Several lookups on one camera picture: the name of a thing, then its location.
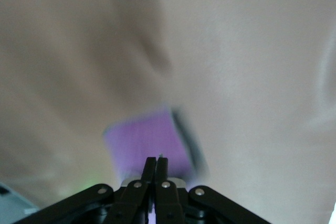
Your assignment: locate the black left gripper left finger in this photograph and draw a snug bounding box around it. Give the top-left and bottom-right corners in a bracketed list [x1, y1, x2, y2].
[23, 157, 158, 224]

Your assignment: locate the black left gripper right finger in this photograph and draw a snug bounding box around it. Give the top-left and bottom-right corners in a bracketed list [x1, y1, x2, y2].
[156, 157, 271, 224]

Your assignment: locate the purple microfibre towel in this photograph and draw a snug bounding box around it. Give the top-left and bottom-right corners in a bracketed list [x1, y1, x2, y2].
[102, 104, 211, 185]

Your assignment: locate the brown table cover mat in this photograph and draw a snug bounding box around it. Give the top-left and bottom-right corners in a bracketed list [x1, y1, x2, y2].
[0, 0, 336, 224]

